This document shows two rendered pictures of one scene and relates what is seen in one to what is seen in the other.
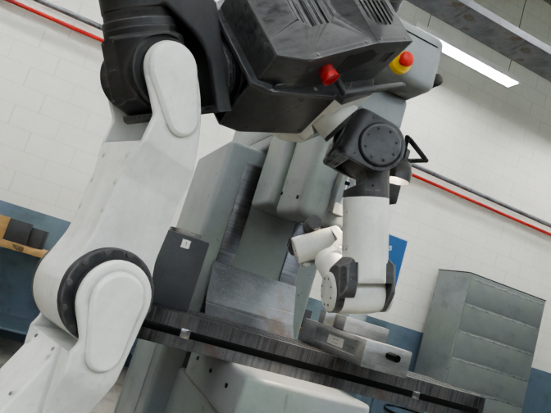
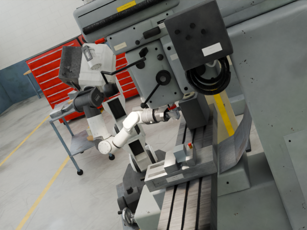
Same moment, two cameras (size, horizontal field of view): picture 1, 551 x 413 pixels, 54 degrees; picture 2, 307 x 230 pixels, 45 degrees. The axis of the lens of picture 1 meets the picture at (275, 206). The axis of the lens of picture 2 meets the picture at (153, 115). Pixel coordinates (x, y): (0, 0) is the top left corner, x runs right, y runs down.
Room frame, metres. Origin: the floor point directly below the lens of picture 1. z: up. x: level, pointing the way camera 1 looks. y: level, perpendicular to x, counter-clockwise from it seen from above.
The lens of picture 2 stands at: (2.55, -1.61, 1.89)
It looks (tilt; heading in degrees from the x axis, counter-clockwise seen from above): 19 degrees down; 128
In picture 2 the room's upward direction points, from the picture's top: 25 degrees counter-clockwise
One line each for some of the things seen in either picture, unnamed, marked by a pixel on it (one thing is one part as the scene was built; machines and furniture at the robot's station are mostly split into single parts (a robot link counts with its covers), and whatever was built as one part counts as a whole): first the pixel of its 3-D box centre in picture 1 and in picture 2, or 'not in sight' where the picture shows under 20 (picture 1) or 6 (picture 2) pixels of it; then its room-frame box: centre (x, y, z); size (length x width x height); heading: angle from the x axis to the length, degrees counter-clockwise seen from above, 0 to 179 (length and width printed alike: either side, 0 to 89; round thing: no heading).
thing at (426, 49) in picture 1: (357, 70); (129, 4); (1.55, -0.12, 1.81); 0.47 x 0.26 x 0.16; 19
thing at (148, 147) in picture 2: not in sight; (143, 158); (0.75, 0.35, 0.68); 0.21 x 0.20 x 0.13; 130
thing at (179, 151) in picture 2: (352, 316); (180, 153); (1.60, -0.31, 1.10); 0.06 x 0.05 x 0.06; 112
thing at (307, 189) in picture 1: (329, 174); (156, 70); (1.54, -0.12, 1.47); 0.21 x 0.19 x 0.32; 109
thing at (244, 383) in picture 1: (266, 388); (201, 173); (1.53, -0.13, 0.84); 0.50 x 0.35 x 0.12; 19
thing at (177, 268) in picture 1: (156, 261); (194, 106); (1.43, 0.26, 1.08); 0.22 x 0.12 x 0.20; 107
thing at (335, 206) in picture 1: (345, 179); (138, 82); (1.43, -0.16, 1.45); 0.04 x 0.04 x 0.21; 19
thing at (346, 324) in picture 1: (361, 328); (172, 160); (1.55, -0.33, 1.07); 0.15 x 0.06 x 0.04; 112
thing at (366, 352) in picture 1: (352, 338); (179, 165); (1.57, -0.32, 1.04); 0.35 x 0.15 x 0.11; 22
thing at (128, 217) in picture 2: not in sight; (133, 215); (1.06, -0.29, 0.68); 0.16 x 0.12 x 0.12; 19
